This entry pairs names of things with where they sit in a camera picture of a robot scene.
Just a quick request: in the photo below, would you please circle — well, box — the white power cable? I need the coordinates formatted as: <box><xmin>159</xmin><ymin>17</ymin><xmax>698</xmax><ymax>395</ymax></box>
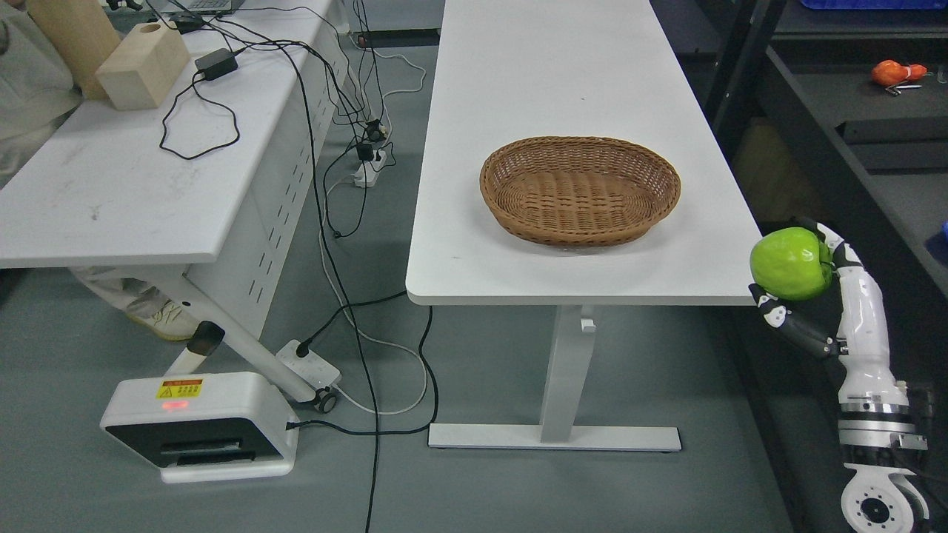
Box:
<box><xmin>318</xmin><ymin>178</ymin><xmax>430</xmax><ymax>416</ymax></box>

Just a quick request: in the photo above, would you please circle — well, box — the wooden block with hole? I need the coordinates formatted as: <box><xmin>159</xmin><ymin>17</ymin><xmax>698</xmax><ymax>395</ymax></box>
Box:
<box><xmin>96</xmin><ymin>21</ymin><xmax>190</xmax><ymax>111</ymax></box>

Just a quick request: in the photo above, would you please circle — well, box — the white far power strip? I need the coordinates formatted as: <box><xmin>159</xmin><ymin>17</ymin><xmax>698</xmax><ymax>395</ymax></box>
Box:
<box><xmin>352</xmin><ymin>150</ymin><xmax>388</xmax><ymax>189</ymax></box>

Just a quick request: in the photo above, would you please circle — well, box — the white sneaker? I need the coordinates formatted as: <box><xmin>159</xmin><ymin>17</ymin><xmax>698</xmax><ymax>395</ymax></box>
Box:
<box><xmin>125</xmin><ymin>287</ymin><xmax>198</xmax><ymax>341</ymax></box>

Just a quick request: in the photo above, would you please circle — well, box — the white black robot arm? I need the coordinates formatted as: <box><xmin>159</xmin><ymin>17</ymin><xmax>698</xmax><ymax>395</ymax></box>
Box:
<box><xmin>838</xmin><ymin>355</ymin><xmax>930</xmax><ymax>532</ymax></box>

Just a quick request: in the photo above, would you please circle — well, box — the white robot base unit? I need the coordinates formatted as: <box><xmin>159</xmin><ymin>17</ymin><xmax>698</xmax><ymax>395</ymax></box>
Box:
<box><xmin>99</xmin><ymin>372</ymin><xmax>298</xmax><ymax>483</ymax></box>

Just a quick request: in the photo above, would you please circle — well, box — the blue plastic bin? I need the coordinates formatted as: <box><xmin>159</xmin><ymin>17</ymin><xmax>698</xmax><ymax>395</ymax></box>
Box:
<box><xmin>924</xmin><ymin>221</ymin><xmax>948</xmax><ymax>269</ymax></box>

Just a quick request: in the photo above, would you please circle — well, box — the white side table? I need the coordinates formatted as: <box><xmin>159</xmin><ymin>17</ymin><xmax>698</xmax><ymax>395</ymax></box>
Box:
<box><xmin>1</xmin><ymin>1</ymin><xmax>347</xmax><ymax>403</ymax></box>

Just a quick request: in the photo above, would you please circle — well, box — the black metal shelf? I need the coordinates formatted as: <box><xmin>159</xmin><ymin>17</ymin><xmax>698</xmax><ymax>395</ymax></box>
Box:
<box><xmin>698</xmin><ymin>1</ymin><xmax>946</xmax><ymax>303</ymax></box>

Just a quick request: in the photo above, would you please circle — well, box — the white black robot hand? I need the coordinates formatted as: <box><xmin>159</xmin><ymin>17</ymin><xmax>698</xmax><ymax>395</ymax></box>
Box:
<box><xmin>749</xmin><ymin>217</ymin><xmax>889</xmax><ymax>367</ymax></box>

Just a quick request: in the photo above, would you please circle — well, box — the green apple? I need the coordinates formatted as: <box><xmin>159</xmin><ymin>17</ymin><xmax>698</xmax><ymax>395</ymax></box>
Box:
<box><xmin>750</xmin><ymin>227</ymin><xmax>832</xmax><ymax>301</ymax></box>

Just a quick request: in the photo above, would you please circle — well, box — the orange toy on shelf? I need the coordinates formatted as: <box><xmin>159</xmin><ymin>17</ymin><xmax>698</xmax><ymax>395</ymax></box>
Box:
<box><xmin>870</xmin><ymin>60</ymin><xmax>928</xmax><ymax>87</ymax></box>

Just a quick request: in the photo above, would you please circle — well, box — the brown wicker basket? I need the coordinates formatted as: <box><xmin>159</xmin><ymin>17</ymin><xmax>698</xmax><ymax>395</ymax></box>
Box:
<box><xmin>478</xmin><ymin>136</ymin><xmax>681</xmax><ymax>247</ymax></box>

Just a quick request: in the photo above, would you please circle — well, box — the black power cable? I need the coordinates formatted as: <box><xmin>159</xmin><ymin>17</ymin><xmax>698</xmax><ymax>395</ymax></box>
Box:
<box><xmin>285</xmin><ymin>305</ymin><xmax>440</xmax><ymax>436</ymax></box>

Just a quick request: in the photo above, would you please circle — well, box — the white floor power strip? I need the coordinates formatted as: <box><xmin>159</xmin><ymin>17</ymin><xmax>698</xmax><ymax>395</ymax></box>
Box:
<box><xmin>276</xmin><ymin>340</ymin><xmax>341</xmax><ymax>390</ymax></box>

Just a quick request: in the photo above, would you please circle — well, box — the black power adapter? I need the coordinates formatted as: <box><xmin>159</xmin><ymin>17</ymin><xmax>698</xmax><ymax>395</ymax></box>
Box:
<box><xmin>194</xmin><ymin>48</ymin><xmax>239</xmax><ymax>81</ymax></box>

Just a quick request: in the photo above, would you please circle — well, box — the silver laptop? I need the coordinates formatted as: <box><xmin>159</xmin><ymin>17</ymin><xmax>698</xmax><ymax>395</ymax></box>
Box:
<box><xmin>168</xmin><ymin>0</ymin><xmax>246</xmax><ymax>15</ymax></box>

